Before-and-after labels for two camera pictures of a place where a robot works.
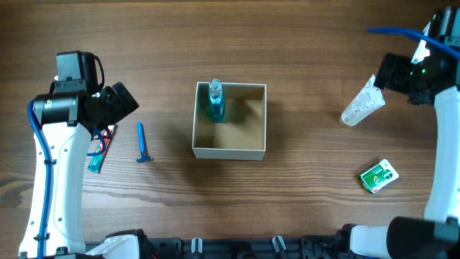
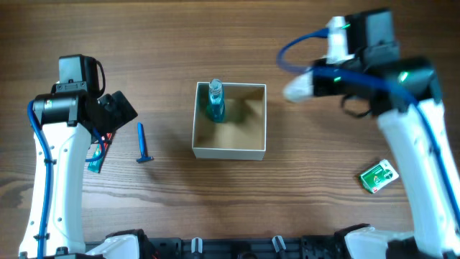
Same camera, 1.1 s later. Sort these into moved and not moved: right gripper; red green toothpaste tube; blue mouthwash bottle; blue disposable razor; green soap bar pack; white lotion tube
Moved: white lotion tube; right gripper
Not moved: red green toothpaste tube; blue mouthwash bottle; blue disposable razor; green soap bar pack
